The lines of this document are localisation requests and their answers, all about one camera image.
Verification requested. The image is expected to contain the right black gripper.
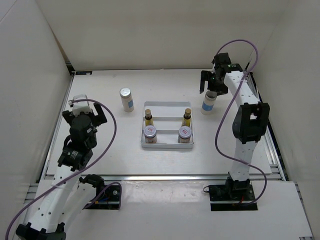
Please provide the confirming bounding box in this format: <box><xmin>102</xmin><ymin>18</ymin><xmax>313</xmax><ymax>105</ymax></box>
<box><xmin>199</xmin><ymin>70</ymin><xmax>228</xmax><ymax>96</ymax></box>

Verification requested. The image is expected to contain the tall white bottle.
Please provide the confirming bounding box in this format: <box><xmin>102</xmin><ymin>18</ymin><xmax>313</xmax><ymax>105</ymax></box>
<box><xmin>201</xmin><ymin>90</ymin><xmax>218</xmax><ymax>115</ymax></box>
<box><xmin>119</xmin><ymin>87</ymin><xmax>134</xmax><ymax>113</ymax></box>

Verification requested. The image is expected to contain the small yellow bottle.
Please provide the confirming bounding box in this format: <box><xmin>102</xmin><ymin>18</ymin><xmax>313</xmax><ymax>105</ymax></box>
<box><xmin>181</xmin><ymin>108</ymin><xmax>192</xmax><ymax>127</ymax></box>
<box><xmin>144</xmin><ymin>108</ymin><xmax>154</xmax><ymax>126</ymax></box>

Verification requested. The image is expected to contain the short spice jar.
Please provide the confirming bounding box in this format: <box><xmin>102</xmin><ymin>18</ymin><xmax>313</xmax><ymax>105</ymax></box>
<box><xmin>143</xmin><ymin>125</ymin><xmax>157</xmax><ymax>144</ymax></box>
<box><xmin>178</xmin><ymin>125</ymin><xmax>193</xmax><ymax>144</ymax></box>

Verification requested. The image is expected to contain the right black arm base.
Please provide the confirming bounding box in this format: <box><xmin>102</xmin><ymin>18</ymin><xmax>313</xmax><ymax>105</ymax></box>
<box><xmin>202</xmin><ymin>184</ymin><xmax>258</xmax><ymax>212</ymax></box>

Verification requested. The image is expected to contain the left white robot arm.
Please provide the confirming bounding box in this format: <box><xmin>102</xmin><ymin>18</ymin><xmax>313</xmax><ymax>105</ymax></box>
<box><xmin>15</xmin><ymin>100</ymin><xmax>120</xmax><ymax>240</ymax></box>

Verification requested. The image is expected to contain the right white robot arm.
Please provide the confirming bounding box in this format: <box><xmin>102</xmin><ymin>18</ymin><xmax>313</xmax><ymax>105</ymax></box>
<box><xmin>199</xmin><ymin>53</ymin><xmax>270</xmax><ymax>200</ymax></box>

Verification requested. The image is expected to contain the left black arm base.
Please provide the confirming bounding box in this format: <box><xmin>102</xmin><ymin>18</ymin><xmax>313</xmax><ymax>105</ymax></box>
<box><xmin>83</xmin><ymin>182</ymin><xmax>122</xmax><ymax>210</ymax></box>

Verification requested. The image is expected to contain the left blue corner label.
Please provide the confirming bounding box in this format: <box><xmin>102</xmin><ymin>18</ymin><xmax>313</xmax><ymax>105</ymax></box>
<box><xmin>75</xmin><ymin>71</ymin><xmax>93</xmax><ymax>76</ymax></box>

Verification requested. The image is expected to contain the white metal organizer tray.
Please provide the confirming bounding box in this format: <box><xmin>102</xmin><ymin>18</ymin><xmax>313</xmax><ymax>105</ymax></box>
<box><xmin>140</xmin><ymin>101</ymin><xmax>195</xmax><ymax>151</ymax></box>

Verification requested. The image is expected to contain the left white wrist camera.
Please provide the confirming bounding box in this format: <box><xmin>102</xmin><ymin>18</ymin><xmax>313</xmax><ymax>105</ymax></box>
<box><xmin>68</xmin><ymin>93</ymin><xmax>93</xmax><ymax>117</ymax></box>

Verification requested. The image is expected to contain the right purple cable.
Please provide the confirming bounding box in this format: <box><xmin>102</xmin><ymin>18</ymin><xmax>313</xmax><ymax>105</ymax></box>
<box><xmin>215</xmin><ymin>39</ymin><xmax>268</xmax><ymax>204</ymax></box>

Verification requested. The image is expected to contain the purple cable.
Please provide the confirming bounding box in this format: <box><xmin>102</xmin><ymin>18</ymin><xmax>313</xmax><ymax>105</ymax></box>
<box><xmin>215</xmin><ymin>39</ymin><xmax>268</xmax><ymax>204</ymax></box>
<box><xmin>4</xmin><ymin>99</ymin><xmax>122</xmax><ymax>240</ymax></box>

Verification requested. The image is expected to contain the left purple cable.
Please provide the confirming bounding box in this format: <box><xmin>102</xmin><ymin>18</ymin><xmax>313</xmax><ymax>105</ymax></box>
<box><xmin>4</xmin><ymin>99</ymin><xmax>122</xmax><ymax>240</ymax></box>

